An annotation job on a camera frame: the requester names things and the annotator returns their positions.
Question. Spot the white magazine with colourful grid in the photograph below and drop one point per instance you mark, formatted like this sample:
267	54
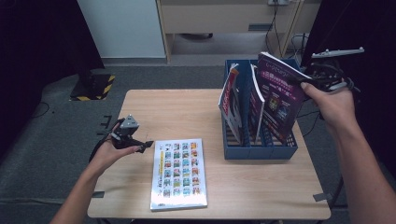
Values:
179	174

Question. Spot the black curtain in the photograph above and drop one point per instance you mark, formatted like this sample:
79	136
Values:
37	46
376	28

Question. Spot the black striped stand base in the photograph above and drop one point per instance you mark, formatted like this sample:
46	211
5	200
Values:
93	88

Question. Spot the purple magazine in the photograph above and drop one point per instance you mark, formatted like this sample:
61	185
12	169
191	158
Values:
277	105
257	109

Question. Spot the grey tape piece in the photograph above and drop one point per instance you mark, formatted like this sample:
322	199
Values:
98	194
322	197

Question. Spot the blue file rack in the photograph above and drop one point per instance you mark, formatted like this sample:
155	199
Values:
249	154

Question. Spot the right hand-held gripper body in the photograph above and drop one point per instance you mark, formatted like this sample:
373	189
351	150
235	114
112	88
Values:
327	74

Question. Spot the black and red magazine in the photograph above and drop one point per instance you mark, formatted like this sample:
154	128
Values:
230	99

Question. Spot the white power strip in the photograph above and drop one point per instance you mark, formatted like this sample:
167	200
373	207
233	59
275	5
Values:
278	2

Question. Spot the person's right hand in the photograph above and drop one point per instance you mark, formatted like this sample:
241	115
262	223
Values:
334	107

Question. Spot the white cabinet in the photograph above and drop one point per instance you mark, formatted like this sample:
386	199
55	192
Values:
124	28

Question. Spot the person's left hand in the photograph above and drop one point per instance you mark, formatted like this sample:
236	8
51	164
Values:
106	155

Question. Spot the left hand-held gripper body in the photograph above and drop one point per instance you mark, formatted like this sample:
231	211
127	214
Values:
126	138

